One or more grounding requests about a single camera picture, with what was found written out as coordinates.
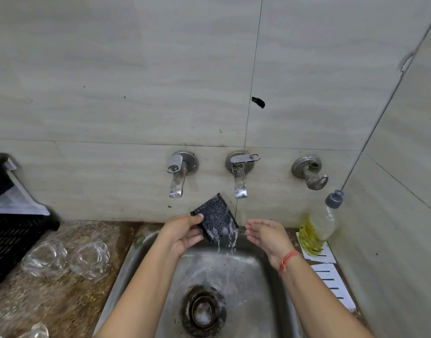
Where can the person's right hand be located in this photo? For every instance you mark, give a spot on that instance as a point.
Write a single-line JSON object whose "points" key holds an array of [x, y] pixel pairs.
{"points": [[271, 239]]}

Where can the person's left hand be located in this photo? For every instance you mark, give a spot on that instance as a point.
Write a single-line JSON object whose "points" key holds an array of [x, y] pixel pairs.
{"points": [[178, 234]]}

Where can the dark speckled sponge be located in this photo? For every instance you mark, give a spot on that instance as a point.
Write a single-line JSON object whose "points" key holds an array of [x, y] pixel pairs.
{"points": [[213, 218]]}

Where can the yellow dish soap bottle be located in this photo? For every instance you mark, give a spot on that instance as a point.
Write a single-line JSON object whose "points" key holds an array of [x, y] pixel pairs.
{"points": [[314, 232]]}

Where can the clear glass cup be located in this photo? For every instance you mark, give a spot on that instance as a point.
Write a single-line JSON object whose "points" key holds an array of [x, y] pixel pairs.
{"points": [[44, 258], [36, 331], [89, 259]]}

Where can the black dish rack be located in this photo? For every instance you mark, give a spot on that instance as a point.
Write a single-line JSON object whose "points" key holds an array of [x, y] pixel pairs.
{"points": [[11, 239]]}

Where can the person's left forearm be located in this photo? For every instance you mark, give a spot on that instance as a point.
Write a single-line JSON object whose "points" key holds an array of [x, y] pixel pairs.
{"points": [[145, 295]]}

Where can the person's right forearm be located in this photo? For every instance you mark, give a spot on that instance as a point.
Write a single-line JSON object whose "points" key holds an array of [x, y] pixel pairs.
{"points": [[317, 299]]}

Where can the orange wrist thread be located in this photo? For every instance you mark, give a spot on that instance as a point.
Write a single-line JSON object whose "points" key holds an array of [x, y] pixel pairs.
{"points": [[287, 260]]}

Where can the stainless steel sink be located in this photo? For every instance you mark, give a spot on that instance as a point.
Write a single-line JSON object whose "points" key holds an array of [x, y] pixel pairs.
{"points": [[243, 278]]}

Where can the metal sink drain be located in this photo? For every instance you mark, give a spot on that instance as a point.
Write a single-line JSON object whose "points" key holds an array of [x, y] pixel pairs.
{"points": [[203, 311]]}

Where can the black tape piece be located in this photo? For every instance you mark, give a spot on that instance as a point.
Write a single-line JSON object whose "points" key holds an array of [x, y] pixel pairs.
{"points": [[258, 102]]}

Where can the white drip tray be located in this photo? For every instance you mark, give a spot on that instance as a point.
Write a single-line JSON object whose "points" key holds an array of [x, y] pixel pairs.
{"points": [[14, 202]]}

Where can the chrome wall tap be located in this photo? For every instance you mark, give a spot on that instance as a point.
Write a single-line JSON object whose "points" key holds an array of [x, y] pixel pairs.
{"points": [[239, 168], [180, 165]]}

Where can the grey wall valve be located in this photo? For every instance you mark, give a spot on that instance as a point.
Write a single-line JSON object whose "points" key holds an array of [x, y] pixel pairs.
{"points": [[307, 168]]}

